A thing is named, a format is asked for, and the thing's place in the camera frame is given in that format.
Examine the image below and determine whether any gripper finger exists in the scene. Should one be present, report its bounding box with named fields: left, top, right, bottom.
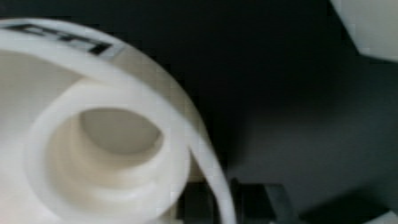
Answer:
left=236, top=183, right=297, bottom=224

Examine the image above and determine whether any white round stool seat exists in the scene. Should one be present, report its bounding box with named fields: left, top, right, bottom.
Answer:
left=0, top=18, right=236, bottom=224

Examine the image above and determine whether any white fence right wall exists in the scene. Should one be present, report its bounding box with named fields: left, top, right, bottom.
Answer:
left=329, top=0, right=398, bottom=63

